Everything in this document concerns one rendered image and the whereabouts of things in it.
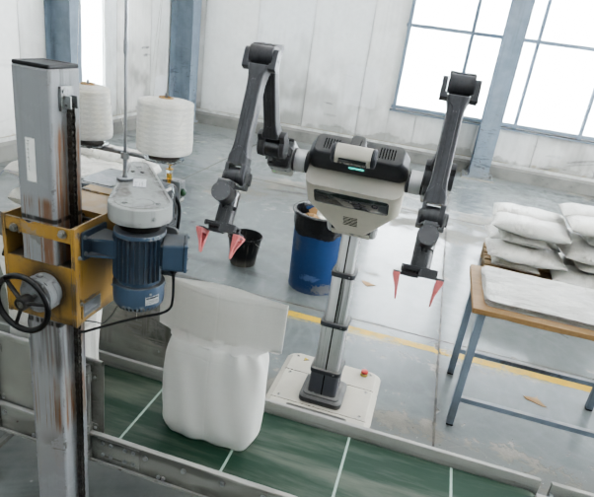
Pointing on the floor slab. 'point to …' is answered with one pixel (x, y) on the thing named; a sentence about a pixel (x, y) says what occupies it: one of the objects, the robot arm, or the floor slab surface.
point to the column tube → (50, 406)
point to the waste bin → (312, 252)
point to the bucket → (245, 257)
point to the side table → (531, 365)
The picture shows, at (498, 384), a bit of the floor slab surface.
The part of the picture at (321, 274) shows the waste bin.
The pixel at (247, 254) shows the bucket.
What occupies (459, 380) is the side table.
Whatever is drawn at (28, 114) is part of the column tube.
